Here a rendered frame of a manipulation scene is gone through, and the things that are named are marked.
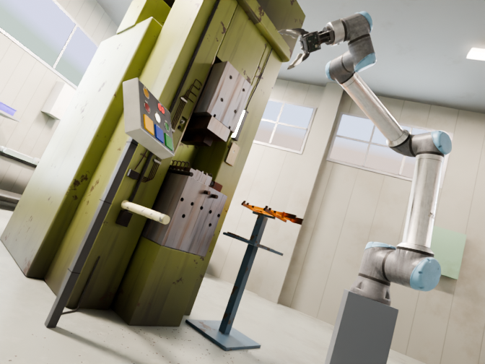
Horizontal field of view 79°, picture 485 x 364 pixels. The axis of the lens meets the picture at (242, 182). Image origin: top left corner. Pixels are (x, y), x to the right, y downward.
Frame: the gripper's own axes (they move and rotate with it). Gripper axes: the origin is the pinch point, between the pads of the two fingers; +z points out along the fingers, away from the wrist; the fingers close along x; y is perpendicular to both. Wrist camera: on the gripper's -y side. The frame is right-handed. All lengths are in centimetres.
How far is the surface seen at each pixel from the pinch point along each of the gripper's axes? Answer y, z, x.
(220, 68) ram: -88, 21, 5
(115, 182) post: -10, 93, 32
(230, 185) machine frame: -85, 43, 91
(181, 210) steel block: -32, 75, 70
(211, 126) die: -67, 40, 36
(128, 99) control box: -17, 71, -1
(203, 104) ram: -76, 41, 22
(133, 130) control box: -5, 72, 11
